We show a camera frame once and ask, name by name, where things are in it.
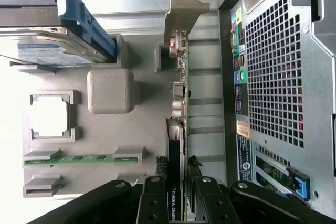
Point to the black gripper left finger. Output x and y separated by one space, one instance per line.
152 203

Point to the grey parts rack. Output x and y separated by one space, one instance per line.
110 140

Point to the blue case latch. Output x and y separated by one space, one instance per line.
302 184

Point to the hard disk blue caddy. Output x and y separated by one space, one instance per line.
52 51

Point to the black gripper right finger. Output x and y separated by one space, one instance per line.
218 203

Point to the black PC case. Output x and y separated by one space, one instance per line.
275 77

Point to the silver CPU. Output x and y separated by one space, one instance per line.
51 116

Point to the green RAM stick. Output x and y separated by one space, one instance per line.
78 159

